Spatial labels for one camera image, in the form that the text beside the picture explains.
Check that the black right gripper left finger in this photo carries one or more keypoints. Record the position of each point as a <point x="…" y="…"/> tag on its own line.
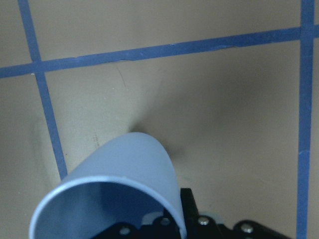
<point x="154" y="226"/>

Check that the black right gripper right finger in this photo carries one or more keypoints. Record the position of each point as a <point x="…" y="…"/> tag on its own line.
<point x="198" y="226"/>

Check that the light blue plastic cup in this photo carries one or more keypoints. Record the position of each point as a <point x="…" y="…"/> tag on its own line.
<point x="130" y="179"/>

